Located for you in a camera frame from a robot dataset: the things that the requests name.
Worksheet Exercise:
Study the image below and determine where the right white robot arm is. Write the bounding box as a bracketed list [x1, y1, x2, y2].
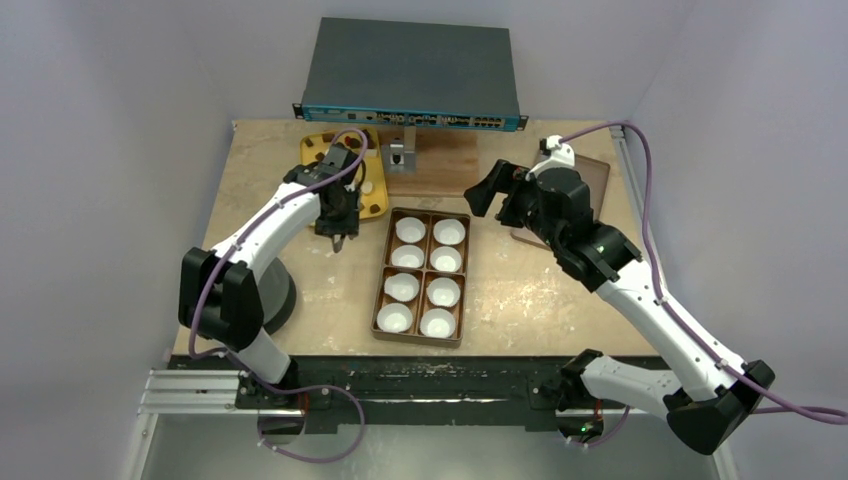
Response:
[464, 160, 775, 455]

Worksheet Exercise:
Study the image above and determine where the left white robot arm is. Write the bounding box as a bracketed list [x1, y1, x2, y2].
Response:
[178, 142, 363, 409]

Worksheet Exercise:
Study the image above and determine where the brown chocolate box tray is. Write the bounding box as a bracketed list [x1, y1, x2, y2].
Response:
[370, 208, 471, 349]

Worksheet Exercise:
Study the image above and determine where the yellow tray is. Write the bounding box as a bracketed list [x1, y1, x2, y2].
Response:
[299, 127, 389, 220]

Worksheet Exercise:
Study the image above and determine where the brown box lid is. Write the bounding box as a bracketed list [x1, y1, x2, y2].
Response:
[510, 154, 611, 250]

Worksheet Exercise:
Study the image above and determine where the wooden board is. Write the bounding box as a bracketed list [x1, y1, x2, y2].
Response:
[378, 127, 479, 197]

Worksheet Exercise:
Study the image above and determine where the grey metal stand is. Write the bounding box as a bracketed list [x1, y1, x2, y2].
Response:
[383, 126, 417, 174]

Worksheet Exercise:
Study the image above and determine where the grey round speaker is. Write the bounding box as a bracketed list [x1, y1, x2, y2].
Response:
[258, 258, 297, 335]

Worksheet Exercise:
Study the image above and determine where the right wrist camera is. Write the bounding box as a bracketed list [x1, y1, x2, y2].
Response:
[532, 135, 575, 175]

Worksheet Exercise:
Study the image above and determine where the blue network switch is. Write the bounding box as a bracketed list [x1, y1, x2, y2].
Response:
[292, 17, 528, 132]

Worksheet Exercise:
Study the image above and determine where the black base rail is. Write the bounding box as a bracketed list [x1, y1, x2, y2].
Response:
[167, 355, 595, 434]

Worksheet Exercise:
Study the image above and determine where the aluminium frame rail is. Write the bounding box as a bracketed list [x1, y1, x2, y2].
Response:
[139, 370, 240, 415]

